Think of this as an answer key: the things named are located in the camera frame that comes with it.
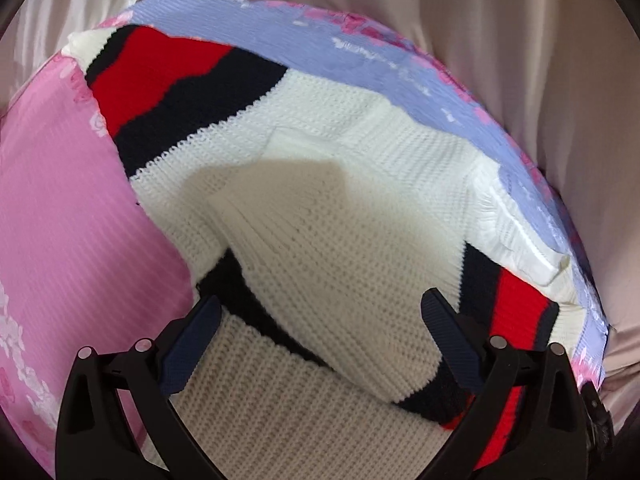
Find pink floral bed sheet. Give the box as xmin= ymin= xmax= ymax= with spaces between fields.
xmin=1 ymin=0 xmax=608 ymax=470

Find white red black knit sweater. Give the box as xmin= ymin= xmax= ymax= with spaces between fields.
xmin=64 ymin=25 xmax=586 ymax=479

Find beige curtain backdrop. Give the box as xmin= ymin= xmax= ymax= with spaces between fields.
xmin=1 ymin=0 xmax=639 ymax=427

